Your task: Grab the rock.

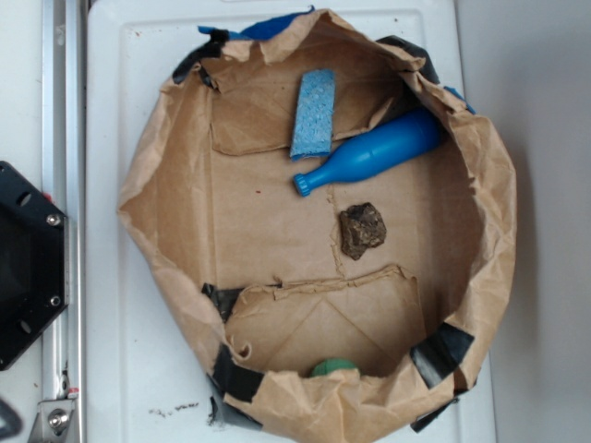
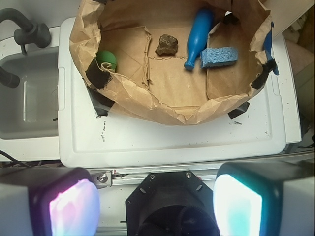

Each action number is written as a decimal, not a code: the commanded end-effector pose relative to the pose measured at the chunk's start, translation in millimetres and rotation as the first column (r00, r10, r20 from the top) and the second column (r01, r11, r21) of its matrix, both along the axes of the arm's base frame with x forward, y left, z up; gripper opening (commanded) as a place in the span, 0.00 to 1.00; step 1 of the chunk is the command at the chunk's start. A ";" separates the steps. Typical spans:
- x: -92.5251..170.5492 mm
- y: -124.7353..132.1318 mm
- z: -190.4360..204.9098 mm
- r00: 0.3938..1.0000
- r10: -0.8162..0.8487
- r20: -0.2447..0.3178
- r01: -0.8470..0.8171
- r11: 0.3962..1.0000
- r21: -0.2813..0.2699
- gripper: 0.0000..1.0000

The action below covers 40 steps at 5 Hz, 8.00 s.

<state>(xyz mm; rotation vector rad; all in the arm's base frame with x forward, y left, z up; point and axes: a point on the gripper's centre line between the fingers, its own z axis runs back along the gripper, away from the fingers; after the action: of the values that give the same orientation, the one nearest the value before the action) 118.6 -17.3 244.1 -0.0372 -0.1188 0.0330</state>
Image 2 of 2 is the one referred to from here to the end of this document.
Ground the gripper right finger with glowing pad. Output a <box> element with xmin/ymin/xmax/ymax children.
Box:
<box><xmin>213</xmin><ymin>161</ymin><xmax>315</xmax><ymax>236</ymax></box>

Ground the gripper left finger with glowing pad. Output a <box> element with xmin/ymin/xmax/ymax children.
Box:
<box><xmin>0</xmin><ymin>167</ymin><xmax>100</xmax><ymax>236</ymax></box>

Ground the brown rock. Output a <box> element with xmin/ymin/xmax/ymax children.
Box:
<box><xmin>155</xmin><ymin>34</ymin><xmax>178</xmax><ymax>56</ymax></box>

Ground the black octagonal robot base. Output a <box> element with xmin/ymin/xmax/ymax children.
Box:
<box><xmin>126</xmin><ymin>171</ymin><xmax>221</xmax><ymax>236</ymax></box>

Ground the white plastic lid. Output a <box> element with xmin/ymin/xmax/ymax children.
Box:
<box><xmin>58</xmin><ymin>18</ymin><xmax>286</xmax><ymax>168</ymax></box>

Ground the grey toy sink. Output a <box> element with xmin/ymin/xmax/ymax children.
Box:
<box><xmin>0</xmin><ymin>27</ymin><xmax>60</xmax><ymax>161</ymax></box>

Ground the blue sponge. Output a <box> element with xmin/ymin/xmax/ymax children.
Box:
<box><xmin>200</xmin><ymin>47</ymin><xmax>239</xmax><ymax>68</ymax></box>

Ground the green ball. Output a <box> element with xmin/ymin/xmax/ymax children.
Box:
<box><xmin>96</xmin><ymin>50</ymin><xmax>117</xmax><ymax>72</ymax></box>

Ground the brown paper bag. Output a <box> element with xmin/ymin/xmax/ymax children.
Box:
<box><xmin>69</xmin><ymin>0</ymin><xmax>275</xmax><ymax>125</ymax></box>

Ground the dark grey toy faucet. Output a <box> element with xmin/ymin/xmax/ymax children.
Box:
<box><xmin>0</xmin><ymin>8</ymin><xmax>51</xmax><ymax>55</ymax></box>

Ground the blue plastic bottle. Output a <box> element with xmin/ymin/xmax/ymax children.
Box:
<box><xmin>184</xmin><ymin>9</ymin><xmax>214</xmax><ymax>71</ymax></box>

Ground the aluminium frame rail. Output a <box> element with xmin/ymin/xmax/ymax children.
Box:
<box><xmin>88</xmin><ymin>152</ymin><xmax>315</xmax><ymax>190</ymax></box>

